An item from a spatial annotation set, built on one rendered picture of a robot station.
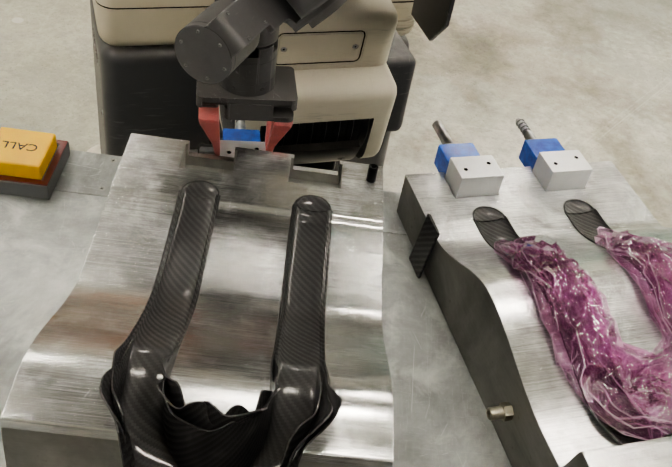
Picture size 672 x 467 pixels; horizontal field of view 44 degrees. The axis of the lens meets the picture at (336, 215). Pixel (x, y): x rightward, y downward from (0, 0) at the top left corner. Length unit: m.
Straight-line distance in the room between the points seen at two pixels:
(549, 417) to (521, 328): 0.08
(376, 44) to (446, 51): 1.75
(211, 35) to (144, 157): 0.16
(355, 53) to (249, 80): 0.34
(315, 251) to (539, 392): 0.23
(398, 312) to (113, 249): 0.29
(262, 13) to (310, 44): 0.36
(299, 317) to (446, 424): 0.17
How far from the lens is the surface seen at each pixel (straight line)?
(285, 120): 0.86
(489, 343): 0.76
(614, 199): 0.98
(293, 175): 0.87
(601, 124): 2.76
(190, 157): 0.87
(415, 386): 0.79
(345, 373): 0.62
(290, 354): 0.65
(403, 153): 2.38
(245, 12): 0.76
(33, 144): 0.95
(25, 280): 0.86
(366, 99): 1.15
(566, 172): 0.95
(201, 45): 0.75
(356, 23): 1.12
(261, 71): 0.84
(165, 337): 0.66
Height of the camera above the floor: 1.42
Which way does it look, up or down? 42 degrees down
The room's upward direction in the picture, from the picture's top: 10 degrees clockwise
